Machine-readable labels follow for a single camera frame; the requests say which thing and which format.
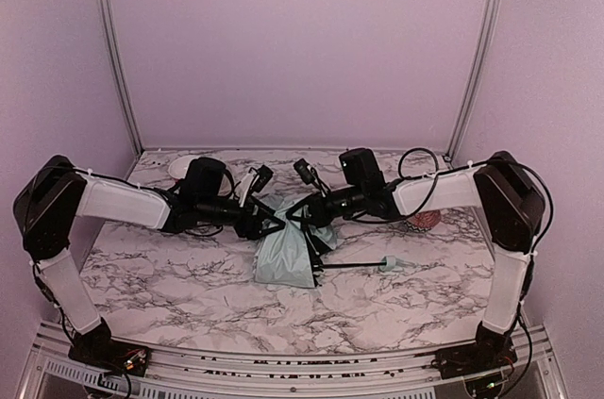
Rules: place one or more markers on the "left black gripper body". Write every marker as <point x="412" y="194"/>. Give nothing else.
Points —
<point x="252" y="221"/>

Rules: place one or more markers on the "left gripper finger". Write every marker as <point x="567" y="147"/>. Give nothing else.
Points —
<point x="262" y="212"/>
<point x="266" y="230"/>

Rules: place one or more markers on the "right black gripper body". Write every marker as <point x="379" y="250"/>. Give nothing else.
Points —
<point x="310" y="211"/>

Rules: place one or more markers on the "mint green folding umbrella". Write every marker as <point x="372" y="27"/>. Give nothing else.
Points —
<point x="292" y="256"/>

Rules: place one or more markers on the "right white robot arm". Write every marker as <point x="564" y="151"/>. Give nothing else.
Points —
<point x="518" y="210"/>

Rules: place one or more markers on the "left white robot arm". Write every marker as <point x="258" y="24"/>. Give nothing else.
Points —
<point x="60" y="194"/>

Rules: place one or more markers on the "orange white bowl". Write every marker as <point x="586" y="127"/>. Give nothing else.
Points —
<point x="179" y="167"/>

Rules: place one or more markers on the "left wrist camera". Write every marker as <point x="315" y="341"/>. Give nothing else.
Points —
<point x="253" y="181"/>

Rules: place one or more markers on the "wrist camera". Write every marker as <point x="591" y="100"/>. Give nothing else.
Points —
<point x="309" y="175"/>
<point x="253" y="181"/>

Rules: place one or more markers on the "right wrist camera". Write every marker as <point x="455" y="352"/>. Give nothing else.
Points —
<point x="309" y="175"/>

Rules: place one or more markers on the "front aluminium rail base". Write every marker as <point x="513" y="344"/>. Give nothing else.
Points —
<point x="190" y="373"/>

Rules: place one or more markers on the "left aluminium frame post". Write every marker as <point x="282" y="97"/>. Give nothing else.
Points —
<point x="119" y="75"/>

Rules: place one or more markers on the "aluminium frame post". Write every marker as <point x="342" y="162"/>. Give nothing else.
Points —
<point x="470" y="95"/>
<point x="119" y="75"/>

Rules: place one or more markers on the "right aluminium frame post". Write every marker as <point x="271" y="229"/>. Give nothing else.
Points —
<point x="470" y="95"/>

